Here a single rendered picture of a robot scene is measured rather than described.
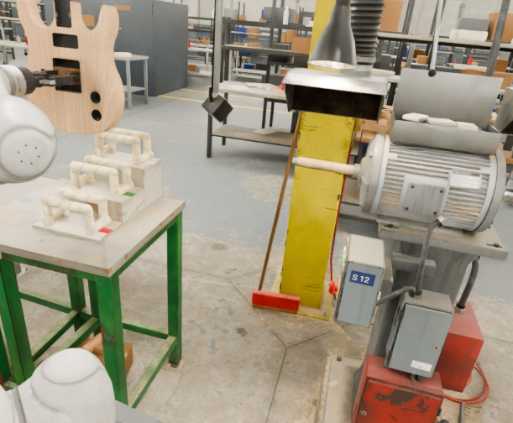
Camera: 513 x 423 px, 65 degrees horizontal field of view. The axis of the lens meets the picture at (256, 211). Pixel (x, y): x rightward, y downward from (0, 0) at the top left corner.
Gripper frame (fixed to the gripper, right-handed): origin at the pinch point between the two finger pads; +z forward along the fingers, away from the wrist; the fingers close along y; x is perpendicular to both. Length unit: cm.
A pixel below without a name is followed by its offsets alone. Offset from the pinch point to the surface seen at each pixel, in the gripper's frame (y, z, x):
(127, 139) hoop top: 5.7, 23.3, -24.9
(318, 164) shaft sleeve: 81, 14, -20
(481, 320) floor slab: 191, 138, -144
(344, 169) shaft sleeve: 90, 14, -20
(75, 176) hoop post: -6.9, 7.9, -37.5
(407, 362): 121, -3, -75
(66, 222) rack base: -4, -3, -51
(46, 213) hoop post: -7.2, -8.3, -46.1
